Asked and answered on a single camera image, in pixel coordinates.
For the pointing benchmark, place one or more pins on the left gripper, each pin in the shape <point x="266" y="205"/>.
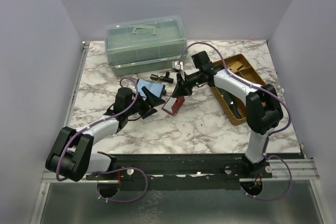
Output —
<point x="143" y="105"/>

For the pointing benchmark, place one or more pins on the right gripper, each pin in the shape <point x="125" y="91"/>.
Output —
<point x="184" y="82"/>

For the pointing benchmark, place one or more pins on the red card holder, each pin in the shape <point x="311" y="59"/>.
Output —
<point x="172" y="105"/>

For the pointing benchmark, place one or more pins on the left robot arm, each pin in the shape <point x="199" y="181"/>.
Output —
<point x="71" y="155"/>

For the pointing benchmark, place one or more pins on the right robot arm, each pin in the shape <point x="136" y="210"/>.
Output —
<point x="263" y="110"/>

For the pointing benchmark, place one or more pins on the smartphone with blue screen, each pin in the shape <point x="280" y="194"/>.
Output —
<point x="156" y="89"/>

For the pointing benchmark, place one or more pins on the black T-shaped pipe fitting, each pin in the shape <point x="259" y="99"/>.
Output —
<point x="165" y="78"/>

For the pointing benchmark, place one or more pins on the black tool in tray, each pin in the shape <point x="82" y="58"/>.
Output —
<point x="232" y="103"/>

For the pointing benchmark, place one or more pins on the green plastic storage box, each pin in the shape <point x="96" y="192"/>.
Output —
<point x="144" y="45"/>

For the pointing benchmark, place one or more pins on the brown woven tray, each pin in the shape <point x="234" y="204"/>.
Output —
<point x="241" y="67"/>

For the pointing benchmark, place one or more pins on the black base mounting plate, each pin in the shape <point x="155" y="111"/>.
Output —
<point x="136" y="180"/>

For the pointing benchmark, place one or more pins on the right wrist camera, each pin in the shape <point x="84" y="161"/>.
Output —
<point x="177" y="66"/>

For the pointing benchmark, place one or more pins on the aluminium rail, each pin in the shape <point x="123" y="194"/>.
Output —
<point x="299" y="169"/>

